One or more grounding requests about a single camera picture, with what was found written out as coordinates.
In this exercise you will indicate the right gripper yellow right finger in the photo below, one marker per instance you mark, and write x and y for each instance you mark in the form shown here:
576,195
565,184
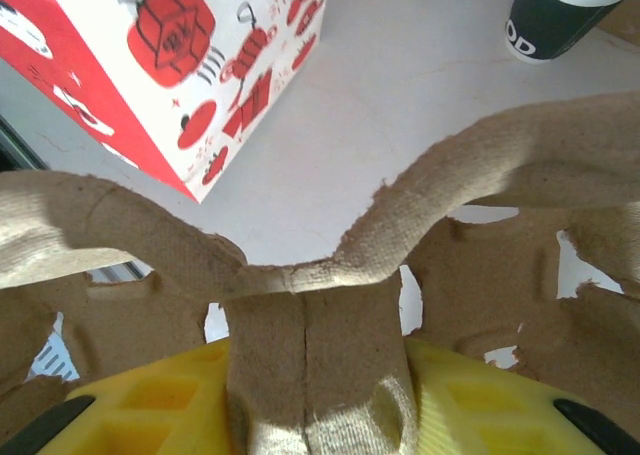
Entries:
500,415

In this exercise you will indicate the brown cardboard napkin tray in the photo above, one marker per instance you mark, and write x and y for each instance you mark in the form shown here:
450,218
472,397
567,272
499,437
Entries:
625,22

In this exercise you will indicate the black printed paper cup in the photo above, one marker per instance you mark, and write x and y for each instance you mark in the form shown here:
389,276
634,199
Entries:
550,30

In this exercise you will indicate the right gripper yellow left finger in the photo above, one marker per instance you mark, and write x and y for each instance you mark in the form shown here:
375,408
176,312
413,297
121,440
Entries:
150,415

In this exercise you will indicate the brown pulp cup carrier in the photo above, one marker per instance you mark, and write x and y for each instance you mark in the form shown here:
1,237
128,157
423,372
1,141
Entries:
320,335

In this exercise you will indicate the red white paper bag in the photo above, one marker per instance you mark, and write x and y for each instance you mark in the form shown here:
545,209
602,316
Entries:
150,50

